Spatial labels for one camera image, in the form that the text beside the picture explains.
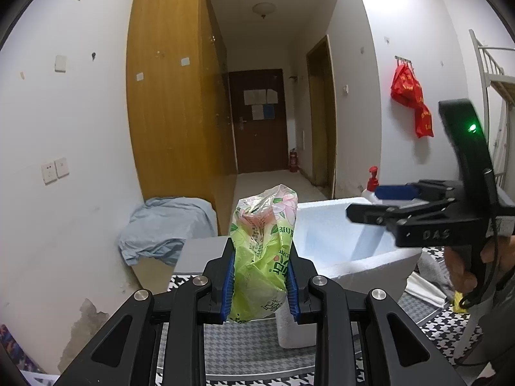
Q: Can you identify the wooden wardrobe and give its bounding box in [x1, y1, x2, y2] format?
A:
[126, 0, 238, 234]

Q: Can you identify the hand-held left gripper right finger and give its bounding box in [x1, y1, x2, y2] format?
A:
[284, 240, 467, 386]

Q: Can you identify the white bed curtain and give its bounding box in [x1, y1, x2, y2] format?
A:
[492, 100, 511, 178]

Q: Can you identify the round ceiling lamp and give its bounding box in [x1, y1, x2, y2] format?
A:
[253, 2, 276, 20]

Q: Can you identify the green tissue packet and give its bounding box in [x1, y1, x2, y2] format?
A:
[229, 185, 299, 326]

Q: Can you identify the white foam box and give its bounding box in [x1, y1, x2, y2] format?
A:
[277, 198, 423, 350]

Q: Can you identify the patterned blue cloth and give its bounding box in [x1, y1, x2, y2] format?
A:
[0, 324, 41, 375]

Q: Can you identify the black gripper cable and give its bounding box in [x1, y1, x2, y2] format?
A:
[453, 169, 515, 368]

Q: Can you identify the grey sock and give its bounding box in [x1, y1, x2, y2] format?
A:
[417, 249, 456, 292]

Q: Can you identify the white metal bunk bed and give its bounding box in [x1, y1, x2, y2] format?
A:
[469, 29, 515, 188]

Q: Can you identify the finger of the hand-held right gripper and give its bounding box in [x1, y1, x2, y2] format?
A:
[346, 199, 457, 230]
[374, 180, 463, 202]

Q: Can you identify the white pump bottle red cap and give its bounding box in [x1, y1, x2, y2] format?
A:
[361, 166, 383, 204]

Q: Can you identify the person's right hand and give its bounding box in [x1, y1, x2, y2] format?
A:
[445, 235, 515, 296]

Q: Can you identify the houndstooth table cloth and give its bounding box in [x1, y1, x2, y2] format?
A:
[157, 245, 495, 386]

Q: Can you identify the crumpled blue-grey cloth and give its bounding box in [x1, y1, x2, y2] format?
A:
[118, 197, 217, 267]

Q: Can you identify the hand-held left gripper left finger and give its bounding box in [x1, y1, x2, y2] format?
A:
[52, 237, 238, 386]

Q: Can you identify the dark brown door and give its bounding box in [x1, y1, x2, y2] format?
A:
[229, 68, 289, 174]

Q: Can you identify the red plastic bag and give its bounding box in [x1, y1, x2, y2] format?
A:
[391, 63, 434, 138]

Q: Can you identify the wooden side door frame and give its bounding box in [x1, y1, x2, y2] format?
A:
[306, 35, 338, 199]

